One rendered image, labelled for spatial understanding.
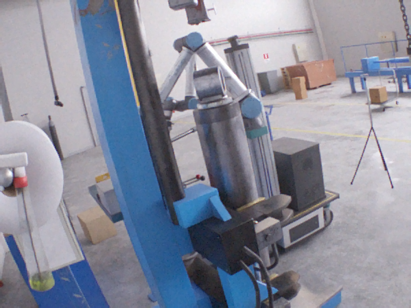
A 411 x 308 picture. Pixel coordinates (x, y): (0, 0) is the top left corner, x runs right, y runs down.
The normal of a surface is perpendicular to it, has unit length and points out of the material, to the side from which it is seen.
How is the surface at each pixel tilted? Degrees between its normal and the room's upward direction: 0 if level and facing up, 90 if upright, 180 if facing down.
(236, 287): 90
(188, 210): 90
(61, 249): 90
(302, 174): 90
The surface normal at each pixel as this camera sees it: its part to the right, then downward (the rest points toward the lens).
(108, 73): 0.48, 0.11
